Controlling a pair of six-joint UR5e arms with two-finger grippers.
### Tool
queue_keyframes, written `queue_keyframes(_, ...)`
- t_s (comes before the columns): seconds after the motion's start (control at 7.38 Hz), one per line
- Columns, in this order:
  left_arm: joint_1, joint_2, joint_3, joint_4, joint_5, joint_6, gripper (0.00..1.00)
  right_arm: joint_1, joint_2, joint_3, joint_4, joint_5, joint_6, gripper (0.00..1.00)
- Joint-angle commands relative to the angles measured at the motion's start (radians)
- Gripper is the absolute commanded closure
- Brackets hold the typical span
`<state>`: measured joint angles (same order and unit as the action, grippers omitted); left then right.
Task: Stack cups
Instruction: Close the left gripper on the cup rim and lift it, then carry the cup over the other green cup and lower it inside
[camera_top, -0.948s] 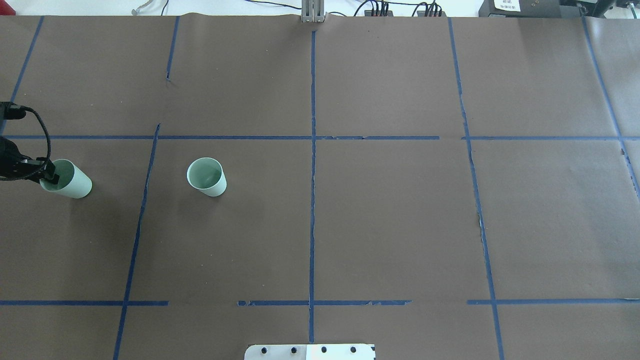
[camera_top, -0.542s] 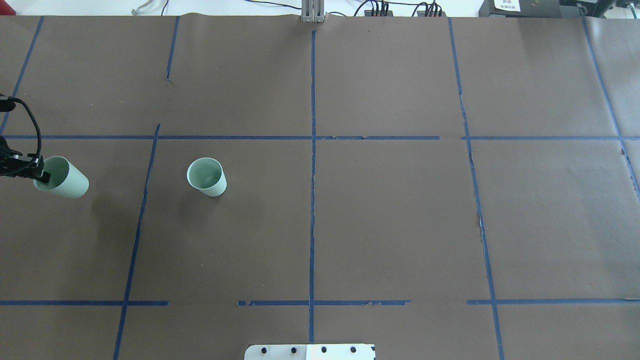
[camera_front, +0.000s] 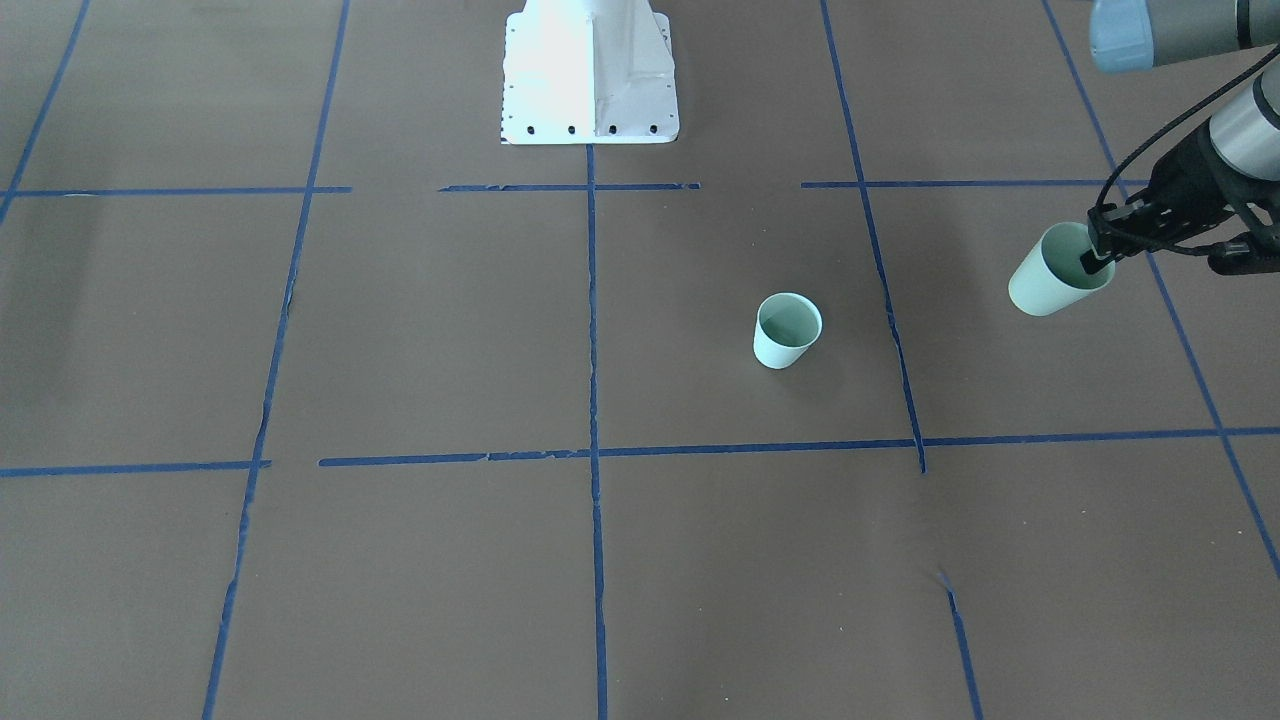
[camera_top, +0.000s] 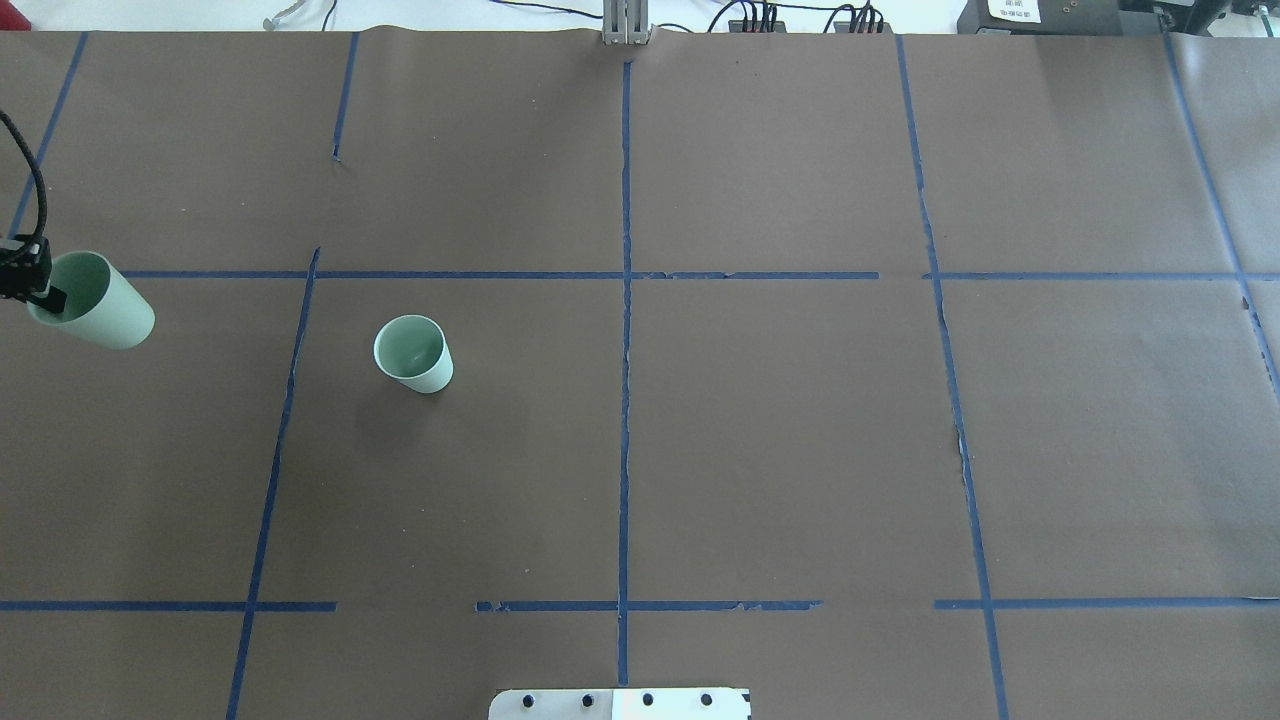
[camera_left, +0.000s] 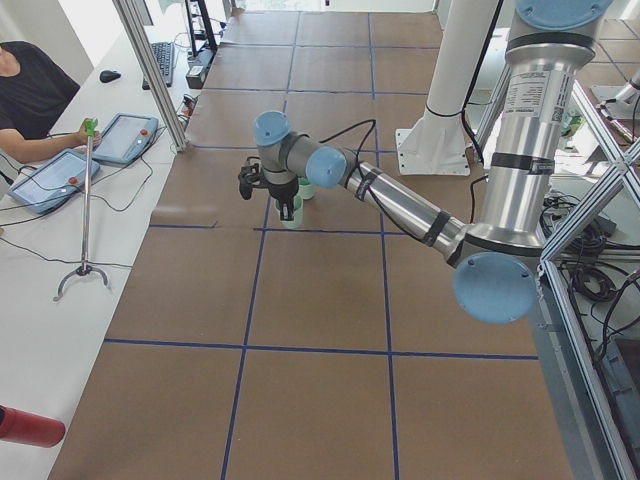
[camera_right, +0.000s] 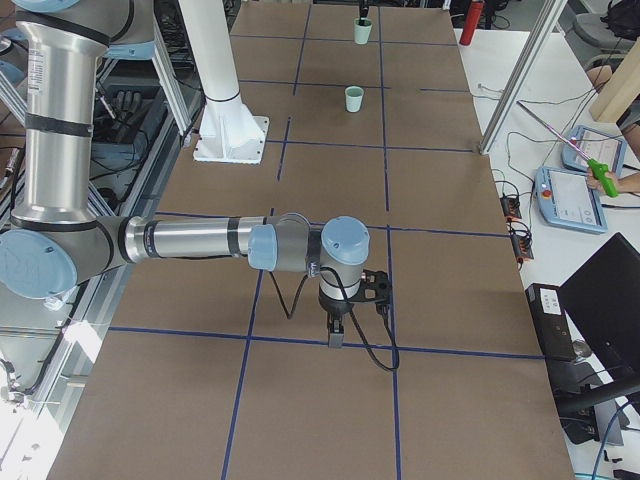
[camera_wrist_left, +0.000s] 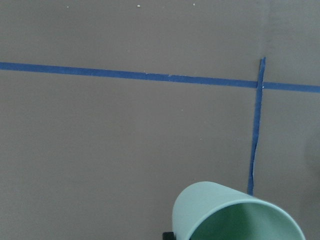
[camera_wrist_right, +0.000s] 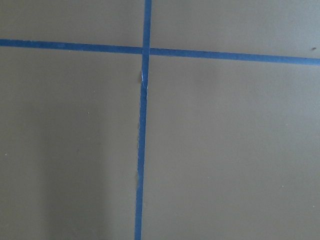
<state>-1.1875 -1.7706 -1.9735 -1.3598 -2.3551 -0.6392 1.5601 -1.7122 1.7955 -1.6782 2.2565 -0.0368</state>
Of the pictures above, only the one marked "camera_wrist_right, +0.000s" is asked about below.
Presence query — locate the brown paper table cover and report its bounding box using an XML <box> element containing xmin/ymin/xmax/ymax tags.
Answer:
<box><xmin>0</xmin><ymin>0</ymin><xmax>320</xmax><ymax>240</ymax></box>

